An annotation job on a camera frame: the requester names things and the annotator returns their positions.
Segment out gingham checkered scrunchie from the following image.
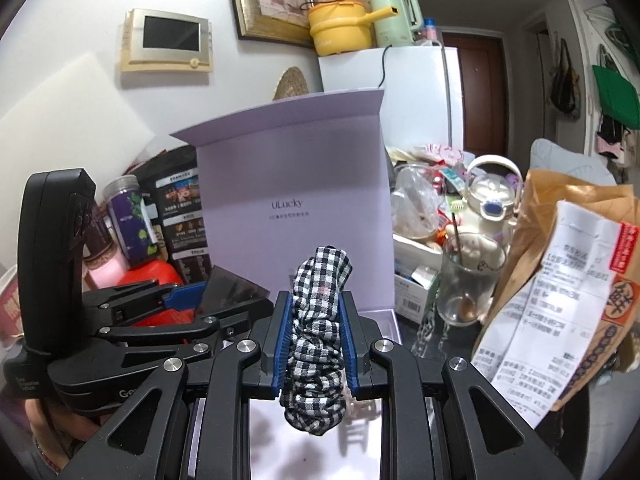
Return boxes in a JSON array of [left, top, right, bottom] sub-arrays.
[[280, 246, 352, 437]]

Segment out small smoky clear box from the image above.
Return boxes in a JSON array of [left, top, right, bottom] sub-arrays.
[[195, 266, 270, 315]]

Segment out cream hair claw clip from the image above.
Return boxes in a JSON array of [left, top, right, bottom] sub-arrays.
[[338, 387, 381, 457]]

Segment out person right hand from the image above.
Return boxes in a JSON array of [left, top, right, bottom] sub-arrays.
[[25, 399, 100, 474]]

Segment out pink paper cup stack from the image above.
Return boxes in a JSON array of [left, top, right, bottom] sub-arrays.
[[82, 204, 128, 289]]

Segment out red cylindrical canister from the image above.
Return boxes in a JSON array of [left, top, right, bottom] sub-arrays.
[[117, 258, 196, 328]]

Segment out clear drinking glass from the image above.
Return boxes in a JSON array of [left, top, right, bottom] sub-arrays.
[[436, 233, 506, 327]]

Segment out purple label jar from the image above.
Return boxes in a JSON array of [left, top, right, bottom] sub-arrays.
[[103, 174, 158, 264]]

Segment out long white receipt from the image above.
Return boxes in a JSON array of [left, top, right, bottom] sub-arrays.
[[472, 200, 628, 427]]

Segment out black snack pouch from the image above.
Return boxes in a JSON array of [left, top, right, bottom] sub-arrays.
[[132, 145, 212, 284]]

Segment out lavender gift box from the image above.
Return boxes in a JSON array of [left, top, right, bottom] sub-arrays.
[[169, 88, 402, 480]]

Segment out brown paper bag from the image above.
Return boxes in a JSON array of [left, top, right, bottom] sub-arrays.
[[472, 169, 639, 426]]

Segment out white mini fridge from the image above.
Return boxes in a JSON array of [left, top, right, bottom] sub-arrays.
[[319, 46, 464, 151]]

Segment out light green kettle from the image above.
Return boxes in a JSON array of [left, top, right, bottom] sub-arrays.
[[369, 0, 423, 48]]

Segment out yellow pot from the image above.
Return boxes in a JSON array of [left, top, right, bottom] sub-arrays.
[[307, 0, 399, 58]]

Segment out green tote bag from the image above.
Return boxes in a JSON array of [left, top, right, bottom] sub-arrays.
[[592, 65, 640, 130]]

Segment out wall intercom panel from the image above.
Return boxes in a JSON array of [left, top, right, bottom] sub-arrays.
[[119, 9, 213, 73]]

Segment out gold picture frame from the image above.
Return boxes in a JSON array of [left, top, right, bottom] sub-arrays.
[[232, 0, 312, 48]]

